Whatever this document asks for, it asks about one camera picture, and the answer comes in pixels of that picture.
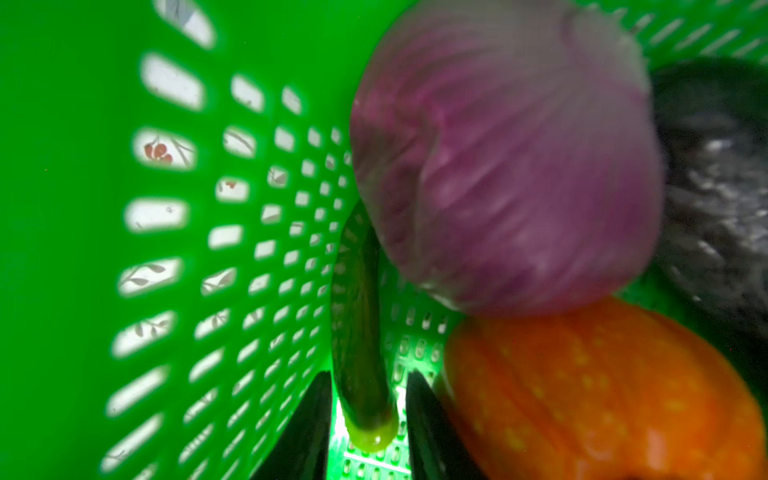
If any toy orange pumpkin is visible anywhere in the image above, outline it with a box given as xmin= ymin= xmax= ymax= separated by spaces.
xmin=442 ymin=298 xmax=767 ymax=479

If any toy dark eggplant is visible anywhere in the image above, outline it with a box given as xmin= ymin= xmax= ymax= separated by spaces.
xmin=647 ymin=56 xmax=768 ymax=385

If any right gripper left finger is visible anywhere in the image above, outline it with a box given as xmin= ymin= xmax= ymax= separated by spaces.
xmin=250 ymin=371 xmax=333 ymax=480

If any toy green chili pepper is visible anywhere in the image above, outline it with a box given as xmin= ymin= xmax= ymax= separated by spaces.
xmin=330 ymin=202 xmax=399 ymax=453

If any green plastic basket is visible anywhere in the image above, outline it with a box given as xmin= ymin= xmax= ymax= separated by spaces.
xmin=1 ymin=1 xmax=767 ymax=479

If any toy purple onion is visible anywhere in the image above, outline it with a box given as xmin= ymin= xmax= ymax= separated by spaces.
xmin=349 ymin=1 xmax=664 ymax=317

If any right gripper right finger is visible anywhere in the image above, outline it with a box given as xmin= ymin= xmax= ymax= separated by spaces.
xmin=405 ymin=370 xmax=487 ymax=480

